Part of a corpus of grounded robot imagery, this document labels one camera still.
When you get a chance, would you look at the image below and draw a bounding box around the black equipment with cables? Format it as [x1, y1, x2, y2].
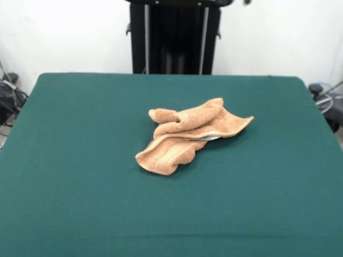
[0, 72, 29, 126]

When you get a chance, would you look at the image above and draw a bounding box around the dark green table cloth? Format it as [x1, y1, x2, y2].
[0, 72, 343, 257]

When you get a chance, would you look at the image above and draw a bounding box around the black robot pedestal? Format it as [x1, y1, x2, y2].
[124, 0, 234, 75]

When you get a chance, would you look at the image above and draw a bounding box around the tan terry towel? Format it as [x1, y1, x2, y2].
[135, 97, 255, 176]

